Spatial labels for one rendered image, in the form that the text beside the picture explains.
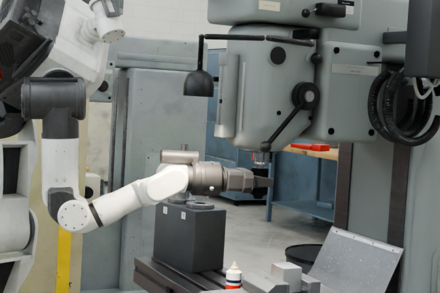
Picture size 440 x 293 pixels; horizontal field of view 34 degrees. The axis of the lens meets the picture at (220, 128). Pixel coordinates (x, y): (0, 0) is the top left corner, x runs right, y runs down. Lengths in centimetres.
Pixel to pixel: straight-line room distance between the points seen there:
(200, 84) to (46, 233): 198
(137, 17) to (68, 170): 970
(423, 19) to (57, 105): 88
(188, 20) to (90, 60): 990
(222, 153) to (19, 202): 740
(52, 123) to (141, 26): 970
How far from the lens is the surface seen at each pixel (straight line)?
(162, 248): 235
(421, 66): 174
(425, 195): 201
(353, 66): 191
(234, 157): 920
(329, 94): 186
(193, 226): 221
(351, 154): 219
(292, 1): 180
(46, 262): 356
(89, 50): 192
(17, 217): 220
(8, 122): 216
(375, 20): 197
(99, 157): 1035
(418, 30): 176
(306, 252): 414
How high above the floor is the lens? 146
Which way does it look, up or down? 3 degrees down
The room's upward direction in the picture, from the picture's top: 3 degrees clockwise
